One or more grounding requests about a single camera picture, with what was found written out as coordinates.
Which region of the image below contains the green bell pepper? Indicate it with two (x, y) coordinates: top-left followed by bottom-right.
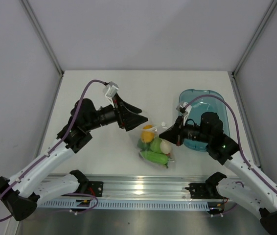
(137, 140), (150, 151)

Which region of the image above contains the teal plastic tray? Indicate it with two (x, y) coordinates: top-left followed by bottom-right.
(179, 89), (230, 152)

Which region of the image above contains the light green round squash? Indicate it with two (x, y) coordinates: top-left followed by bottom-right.
(150, 137), (162, 153)

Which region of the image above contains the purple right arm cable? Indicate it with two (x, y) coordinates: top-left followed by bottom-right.
(182, 94), (277, 209)

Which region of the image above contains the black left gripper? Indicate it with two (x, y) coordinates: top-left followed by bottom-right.
(85, 93), (148, 131)

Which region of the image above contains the left aluminium frame post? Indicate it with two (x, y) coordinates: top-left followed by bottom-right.
(19, 0), (64, 77)

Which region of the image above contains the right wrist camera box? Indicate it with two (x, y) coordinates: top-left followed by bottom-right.
(176, 101), (192, 121)

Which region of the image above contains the light green gourd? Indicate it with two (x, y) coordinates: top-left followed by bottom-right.
(139, 151), (168, 165)

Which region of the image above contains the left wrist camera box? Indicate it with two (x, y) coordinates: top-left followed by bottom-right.
(103, 81), (119, 98)

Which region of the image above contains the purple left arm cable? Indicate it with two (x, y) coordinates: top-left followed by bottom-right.
(0, 79), (107, 223)

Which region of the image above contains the yellow lemon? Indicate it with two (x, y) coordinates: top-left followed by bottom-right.
(140, 125), (155, 143)

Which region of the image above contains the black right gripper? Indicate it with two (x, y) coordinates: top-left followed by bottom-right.
(159, 115), (211, 146)

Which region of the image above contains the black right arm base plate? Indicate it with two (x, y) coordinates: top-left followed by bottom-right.
(185, 183), (223, 199)

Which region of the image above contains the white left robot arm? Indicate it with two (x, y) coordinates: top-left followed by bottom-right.
(0, 94), (148, 221)

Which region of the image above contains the slotted cable duct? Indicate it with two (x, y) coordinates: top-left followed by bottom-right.
(39, 198), (209, 212)

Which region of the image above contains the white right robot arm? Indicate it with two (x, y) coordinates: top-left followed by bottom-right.
(160, 112), (277, 235)

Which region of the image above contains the clear zip top bag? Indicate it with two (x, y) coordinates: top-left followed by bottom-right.
(129, 117), (176, 169)

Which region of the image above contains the aluminium frame post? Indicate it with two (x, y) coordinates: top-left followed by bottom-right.
(231, 0), (277, 79)
(19, 0), (64, 77)

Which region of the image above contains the aluminium mounting rail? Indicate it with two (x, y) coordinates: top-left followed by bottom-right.
(86, 175), (208, 200)

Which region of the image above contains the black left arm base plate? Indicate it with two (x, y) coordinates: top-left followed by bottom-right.
(79, 181), (104, 197)

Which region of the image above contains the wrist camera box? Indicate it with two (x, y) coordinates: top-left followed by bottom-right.
(176, 101), (192, 121)
(103, 81), (119, 98)

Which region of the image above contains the white garlic bulb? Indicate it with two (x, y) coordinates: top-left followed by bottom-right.
(160, 140), (172, 154)

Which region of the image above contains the right aluminium frame post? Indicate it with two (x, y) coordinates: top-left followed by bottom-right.
(231, 0), (277, 79)

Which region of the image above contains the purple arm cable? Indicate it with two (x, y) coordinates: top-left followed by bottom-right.
(182, 94), (277, 209)
(0, 79), (107, 223)

